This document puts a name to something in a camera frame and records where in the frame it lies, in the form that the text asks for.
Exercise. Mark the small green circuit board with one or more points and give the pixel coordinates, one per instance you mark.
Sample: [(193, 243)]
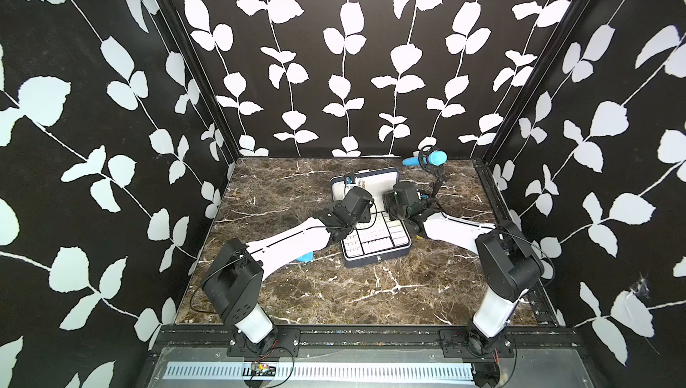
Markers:
[(262, 370)]

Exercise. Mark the black front mounting rail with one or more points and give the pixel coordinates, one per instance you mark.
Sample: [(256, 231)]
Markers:
[(454, 341)]

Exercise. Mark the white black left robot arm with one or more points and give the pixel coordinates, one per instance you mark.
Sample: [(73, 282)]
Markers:
[(234, 280)]

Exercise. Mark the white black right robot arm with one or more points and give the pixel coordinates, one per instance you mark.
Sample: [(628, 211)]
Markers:
[(509, 265)]

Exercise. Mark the white slotted cable duct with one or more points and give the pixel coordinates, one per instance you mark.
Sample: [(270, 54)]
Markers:
[(439, 373)]

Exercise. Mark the blue microphone on stand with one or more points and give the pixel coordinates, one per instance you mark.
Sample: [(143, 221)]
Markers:
[(431, 158)]

